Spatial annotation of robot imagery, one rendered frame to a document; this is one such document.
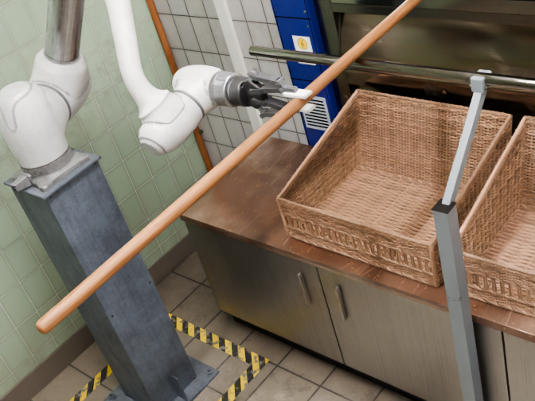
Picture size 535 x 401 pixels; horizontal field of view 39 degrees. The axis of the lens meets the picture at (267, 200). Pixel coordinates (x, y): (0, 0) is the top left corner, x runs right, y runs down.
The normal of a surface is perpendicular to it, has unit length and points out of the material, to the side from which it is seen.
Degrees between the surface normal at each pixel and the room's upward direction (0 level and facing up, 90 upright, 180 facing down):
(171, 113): 60
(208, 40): 90
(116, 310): 90
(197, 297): 0
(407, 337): 90
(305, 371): 0
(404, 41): 70
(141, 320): 90
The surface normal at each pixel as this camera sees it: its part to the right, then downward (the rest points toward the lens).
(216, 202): -0.25, -0.79
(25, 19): 0.74, 0.22
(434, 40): -0.67, 0.27
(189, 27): -0.62, 0.58
